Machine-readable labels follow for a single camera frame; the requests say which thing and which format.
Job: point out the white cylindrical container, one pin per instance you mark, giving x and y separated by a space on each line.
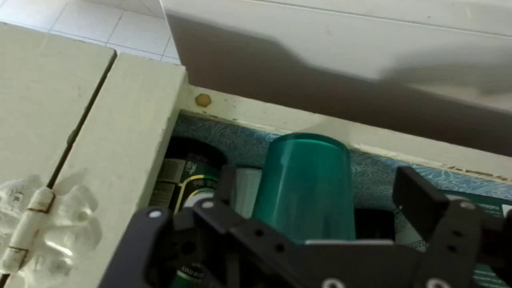
246 185

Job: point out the white painted door hinge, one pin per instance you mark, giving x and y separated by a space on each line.
25 230

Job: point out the dark green label can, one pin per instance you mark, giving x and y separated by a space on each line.
189 171

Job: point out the green white food box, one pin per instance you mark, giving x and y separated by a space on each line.
464 241

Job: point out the teal translucent plastic cup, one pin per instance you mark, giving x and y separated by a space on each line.
305 189

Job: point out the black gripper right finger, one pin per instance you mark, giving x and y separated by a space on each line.
417 200

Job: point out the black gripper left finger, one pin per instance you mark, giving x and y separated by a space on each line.
227 184

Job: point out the cream cabinet door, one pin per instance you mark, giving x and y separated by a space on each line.
48 86

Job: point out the cream upper cabinet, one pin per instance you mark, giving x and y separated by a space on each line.
395 91

